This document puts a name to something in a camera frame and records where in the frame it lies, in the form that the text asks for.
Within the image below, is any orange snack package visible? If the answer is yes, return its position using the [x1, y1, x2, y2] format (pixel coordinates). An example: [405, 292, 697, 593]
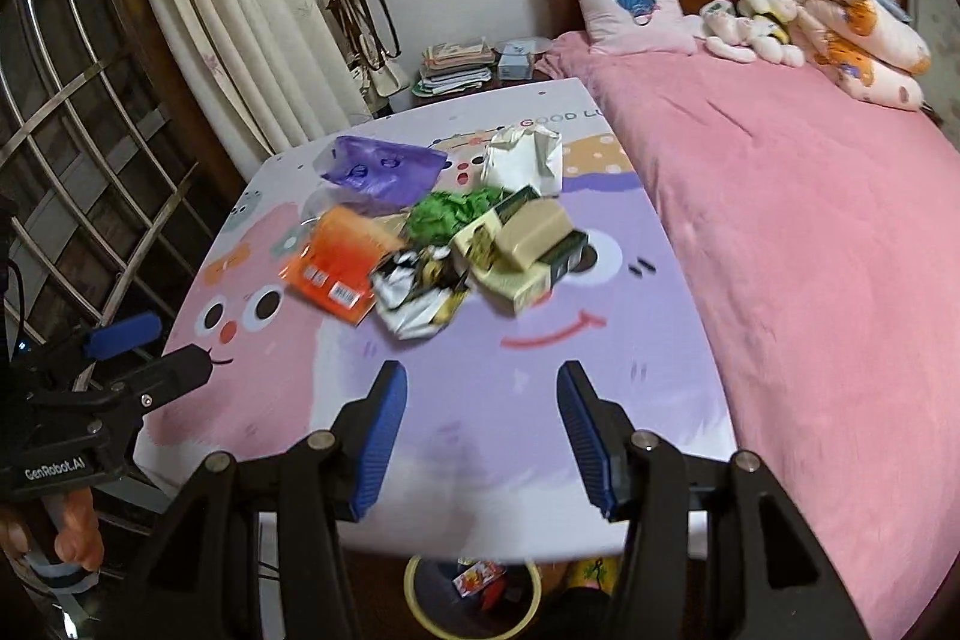
[280, 206, 405, 326]

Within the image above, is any silver foil wrapper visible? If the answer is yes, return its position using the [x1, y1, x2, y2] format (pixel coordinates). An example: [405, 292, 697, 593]
[370, 245, 470, 341]

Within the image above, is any purple plastic bag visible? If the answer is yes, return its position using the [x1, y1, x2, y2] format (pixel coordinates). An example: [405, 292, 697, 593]
[313, 135, 448, 213]

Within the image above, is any green wrapper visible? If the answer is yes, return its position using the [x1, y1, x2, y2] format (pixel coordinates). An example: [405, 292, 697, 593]
[404, 187, 506, 247]

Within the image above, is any beige green carton box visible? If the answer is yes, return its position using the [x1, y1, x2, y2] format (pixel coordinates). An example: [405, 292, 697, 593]
[451, 187, 589, 315]

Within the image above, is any blue trash bin yellow rim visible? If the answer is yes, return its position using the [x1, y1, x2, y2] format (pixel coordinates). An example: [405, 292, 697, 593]
[404, 557, 544, 638]

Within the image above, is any person's left hand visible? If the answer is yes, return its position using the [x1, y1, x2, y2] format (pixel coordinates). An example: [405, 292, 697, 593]
[2, 487, 104, 572]

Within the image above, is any metal window grille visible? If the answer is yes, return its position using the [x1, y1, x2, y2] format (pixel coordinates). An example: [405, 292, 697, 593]
[2, 0, 220, 351]

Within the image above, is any red snack package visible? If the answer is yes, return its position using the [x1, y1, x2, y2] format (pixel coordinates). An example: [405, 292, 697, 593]
[452, 560, 506, 598]

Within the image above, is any pink bed blanket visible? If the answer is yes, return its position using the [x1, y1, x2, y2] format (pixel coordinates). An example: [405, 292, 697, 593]
[545, 32, 958, 638]

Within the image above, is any folding table with cartoon top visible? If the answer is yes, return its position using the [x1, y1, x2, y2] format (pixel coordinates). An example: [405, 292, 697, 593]
[135, 80, 736, 560]

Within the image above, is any dark wooden nightstand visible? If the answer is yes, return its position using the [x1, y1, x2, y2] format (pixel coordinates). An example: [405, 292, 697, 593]
[389, 73, 548, 112]

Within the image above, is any stack of books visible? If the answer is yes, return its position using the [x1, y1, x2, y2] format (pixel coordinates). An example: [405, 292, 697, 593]
[412, 39, 496, 94]

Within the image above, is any blue tissue box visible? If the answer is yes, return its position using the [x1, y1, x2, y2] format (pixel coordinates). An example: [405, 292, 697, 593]
[496, 39, 535, 83]

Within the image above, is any rolled cartoon quilt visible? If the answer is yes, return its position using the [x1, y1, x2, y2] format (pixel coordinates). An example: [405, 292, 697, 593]
[791, 0, 931, 112]

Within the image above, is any white plush toy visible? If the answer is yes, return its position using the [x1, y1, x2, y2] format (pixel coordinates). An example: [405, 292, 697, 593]
[700, 0, 805, 68]

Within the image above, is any pink pillow with blue print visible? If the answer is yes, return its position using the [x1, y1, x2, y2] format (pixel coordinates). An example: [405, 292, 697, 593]
[578, 0, 697, 55]

